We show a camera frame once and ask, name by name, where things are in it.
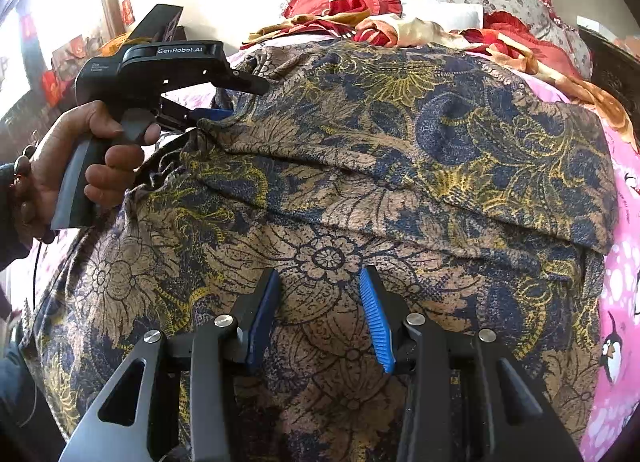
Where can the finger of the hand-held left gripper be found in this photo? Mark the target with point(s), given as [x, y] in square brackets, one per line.
[245, 82]
[215, 115]

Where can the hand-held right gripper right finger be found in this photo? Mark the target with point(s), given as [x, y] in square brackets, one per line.
[377, 323]

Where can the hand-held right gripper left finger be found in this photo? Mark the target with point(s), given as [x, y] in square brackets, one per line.
[265, 313]

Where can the brown blue floral patterned garment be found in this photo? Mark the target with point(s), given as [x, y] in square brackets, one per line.
[350, 152]

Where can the person's left hand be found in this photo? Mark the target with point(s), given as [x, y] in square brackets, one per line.
[60, 142]

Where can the window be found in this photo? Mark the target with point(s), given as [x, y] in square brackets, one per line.
[50, 7]

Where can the gold red satin quilt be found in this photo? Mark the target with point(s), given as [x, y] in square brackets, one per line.
[415, 29]

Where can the white pillow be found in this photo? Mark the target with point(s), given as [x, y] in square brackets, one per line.
[440, 14]

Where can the pink penguin printed blanket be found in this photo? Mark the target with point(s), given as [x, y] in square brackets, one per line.
[620, 292]

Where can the dark wooden nightstand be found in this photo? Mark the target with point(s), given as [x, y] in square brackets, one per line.
[612, 67]

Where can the red wall decoration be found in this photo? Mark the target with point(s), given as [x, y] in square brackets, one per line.
[128, 12]

